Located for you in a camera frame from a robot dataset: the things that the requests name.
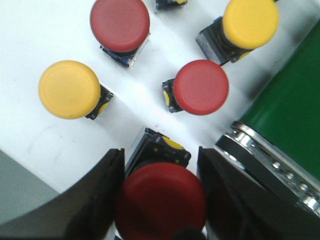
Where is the yellow button left edge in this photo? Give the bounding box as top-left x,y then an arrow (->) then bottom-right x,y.
38,60 -> 114,120

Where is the green conveyor belt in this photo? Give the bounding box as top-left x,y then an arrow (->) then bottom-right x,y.
240,23 -> 320,179

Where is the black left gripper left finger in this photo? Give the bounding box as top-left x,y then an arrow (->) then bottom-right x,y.
0,149 -> 125,240

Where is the red button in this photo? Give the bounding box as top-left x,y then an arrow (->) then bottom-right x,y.
162,60 -> 230,116
115,128 -> 208,240
89,0 -> 150,68

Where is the silver drive pulley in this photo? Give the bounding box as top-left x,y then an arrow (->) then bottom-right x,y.
215,134 -> 252,171

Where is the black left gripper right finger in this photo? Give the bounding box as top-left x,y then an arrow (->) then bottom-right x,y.
197,147 -> 320,240

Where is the yellow button far right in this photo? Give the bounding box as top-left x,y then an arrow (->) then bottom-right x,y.
154,0 -> 188,12

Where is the aluminium conveyor frame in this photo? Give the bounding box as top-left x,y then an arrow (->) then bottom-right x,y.
229,121 -> 320,217

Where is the yellow button near belt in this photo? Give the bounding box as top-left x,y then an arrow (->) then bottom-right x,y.
196,0 -> 280,66

